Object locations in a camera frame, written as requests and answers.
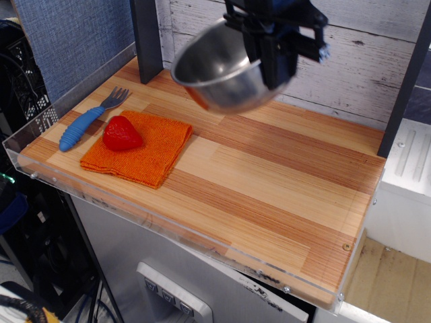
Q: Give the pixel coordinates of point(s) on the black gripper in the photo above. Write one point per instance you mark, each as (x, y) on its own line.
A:
(275, 32)

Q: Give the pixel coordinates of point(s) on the stainless steel pot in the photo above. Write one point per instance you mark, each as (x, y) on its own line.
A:
(216, 72)

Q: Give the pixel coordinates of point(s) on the orange folded cloth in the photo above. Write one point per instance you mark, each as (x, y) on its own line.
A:
(163, 141)

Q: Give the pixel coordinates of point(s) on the red toy strawberry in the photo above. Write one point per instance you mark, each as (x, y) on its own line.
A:
(120, 134)

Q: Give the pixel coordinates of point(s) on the white toy sink unit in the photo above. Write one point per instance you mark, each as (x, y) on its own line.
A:
(399, 215)

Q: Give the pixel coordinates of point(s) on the silver toy fridge cabinet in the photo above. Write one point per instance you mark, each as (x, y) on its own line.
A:
(119, 245)

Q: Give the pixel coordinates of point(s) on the grey dispenser panel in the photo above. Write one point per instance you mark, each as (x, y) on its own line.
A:
(174, 294)

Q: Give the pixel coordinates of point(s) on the dark grey left post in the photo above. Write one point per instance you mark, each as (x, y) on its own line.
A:
(147, 39)

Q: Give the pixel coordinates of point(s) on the dark grey post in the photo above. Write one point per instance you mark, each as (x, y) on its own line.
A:
(413, 70)
(147, 39)

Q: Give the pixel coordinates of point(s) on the dark grey right post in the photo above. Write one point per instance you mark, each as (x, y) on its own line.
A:
(413, 70)

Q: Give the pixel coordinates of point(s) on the blue handled fork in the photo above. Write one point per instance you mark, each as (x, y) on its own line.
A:
(75, 131)

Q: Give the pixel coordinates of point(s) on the clear acrylic guard rail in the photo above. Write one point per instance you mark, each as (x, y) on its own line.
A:
(161, 215)

